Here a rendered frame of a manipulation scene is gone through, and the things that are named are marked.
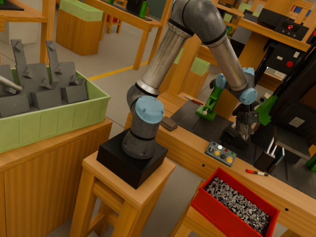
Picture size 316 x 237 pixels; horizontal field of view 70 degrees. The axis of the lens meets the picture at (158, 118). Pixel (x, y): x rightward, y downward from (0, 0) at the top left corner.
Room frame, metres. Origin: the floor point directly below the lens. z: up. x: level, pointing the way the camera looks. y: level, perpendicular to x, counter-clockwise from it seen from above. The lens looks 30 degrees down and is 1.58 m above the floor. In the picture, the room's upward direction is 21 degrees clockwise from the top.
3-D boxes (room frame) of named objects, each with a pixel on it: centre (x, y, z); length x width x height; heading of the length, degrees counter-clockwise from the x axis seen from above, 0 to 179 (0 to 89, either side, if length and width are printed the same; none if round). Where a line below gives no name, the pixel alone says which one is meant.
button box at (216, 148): (1.02, -0.38, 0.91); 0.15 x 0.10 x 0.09; 75
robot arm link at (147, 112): (0.80, 0.05, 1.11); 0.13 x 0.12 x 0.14; 26
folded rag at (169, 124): (1.13, -0.07, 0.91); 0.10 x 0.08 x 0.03; 62
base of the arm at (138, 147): (0.80, 0.04, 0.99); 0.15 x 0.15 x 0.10
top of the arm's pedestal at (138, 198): (0.80, 0.04, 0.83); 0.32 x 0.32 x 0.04; 69
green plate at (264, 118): (1.22, -0.56, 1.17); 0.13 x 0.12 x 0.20; 75
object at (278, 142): (1.14, -0.69, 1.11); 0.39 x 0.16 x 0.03; 165
